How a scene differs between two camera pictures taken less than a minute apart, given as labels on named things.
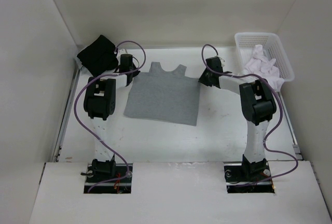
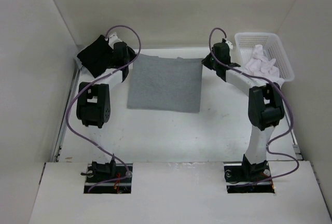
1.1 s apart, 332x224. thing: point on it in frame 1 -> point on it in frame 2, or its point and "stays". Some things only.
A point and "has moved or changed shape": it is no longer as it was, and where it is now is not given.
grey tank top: x=161 y=96 has moved or changed shape
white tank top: x=260 y=65 stays
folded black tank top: x=98 y=56 stays
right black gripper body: x=205 y=77 -> x=208 y=63
